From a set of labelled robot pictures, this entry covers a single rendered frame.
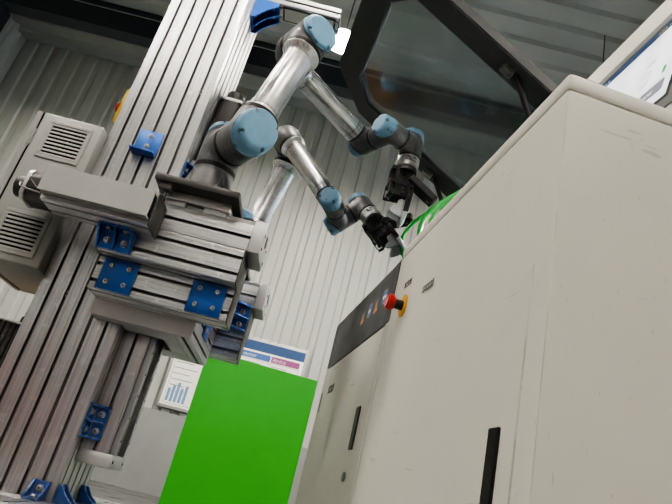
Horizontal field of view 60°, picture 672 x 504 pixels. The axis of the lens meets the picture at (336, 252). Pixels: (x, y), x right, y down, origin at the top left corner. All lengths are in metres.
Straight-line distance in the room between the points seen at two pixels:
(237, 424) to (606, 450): 4.36
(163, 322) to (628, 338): 1.17
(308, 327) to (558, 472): 7.85
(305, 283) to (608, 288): 7.99
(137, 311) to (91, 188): 0.35
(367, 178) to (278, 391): 5.23
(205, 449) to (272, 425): 0.55
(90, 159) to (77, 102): 8.74
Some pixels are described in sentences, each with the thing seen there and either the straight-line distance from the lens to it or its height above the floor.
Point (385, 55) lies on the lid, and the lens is 2.24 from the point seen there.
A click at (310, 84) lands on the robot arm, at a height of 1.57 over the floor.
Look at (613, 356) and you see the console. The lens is 0.75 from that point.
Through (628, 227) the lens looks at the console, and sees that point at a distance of 0.82.
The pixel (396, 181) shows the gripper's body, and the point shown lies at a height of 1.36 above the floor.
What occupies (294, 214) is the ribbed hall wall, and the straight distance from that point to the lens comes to 9.12.
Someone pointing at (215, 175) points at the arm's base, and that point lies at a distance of 1.62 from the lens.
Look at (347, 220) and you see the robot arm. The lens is 2.16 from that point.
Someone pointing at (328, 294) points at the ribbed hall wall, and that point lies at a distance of 8.63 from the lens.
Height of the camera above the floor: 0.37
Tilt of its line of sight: 23 degrees up
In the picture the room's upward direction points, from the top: 14 degrees clockwise
